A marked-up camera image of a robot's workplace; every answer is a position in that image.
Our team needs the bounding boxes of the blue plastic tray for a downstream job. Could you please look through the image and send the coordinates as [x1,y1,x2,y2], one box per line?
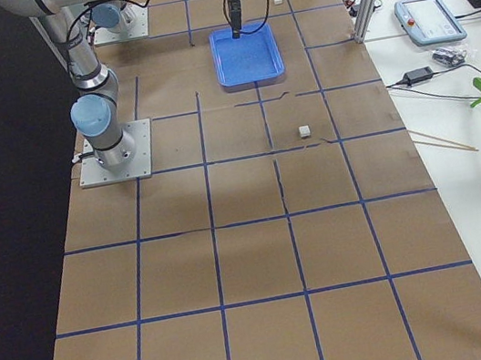
[209,22,285,92]

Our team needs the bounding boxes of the teach pendant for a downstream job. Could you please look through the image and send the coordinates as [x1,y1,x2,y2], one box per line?
[394,0,467,46]

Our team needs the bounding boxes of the black power adapter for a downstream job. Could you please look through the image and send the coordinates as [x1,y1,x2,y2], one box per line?
[403,67,435,87]

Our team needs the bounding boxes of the plastic bag with parts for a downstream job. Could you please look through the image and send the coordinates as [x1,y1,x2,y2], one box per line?
[431,46,467,67]

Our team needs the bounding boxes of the wooden chopsticks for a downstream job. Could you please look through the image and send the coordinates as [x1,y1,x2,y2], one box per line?
[408,129,478,152]

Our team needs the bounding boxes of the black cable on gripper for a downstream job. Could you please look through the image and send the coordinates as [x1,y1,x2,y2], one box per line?
[235,0,276,37]

